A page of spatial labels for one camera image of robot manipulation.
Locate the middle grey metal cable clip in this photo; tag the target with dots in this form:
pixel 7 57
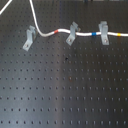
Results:
pixel 72 36

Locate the grey metal cable clip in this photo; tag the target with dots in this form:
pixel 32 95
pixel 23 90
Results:
pixel 31 35
pixel 103 27
pixel 72 36

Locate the left grey metal cable clip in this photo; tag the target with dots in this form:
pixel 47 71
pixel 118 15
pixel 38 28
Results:
pixel 31 35

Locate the right grey metal cable clip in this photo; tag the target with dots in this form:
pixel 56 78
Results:
pixel 103 27

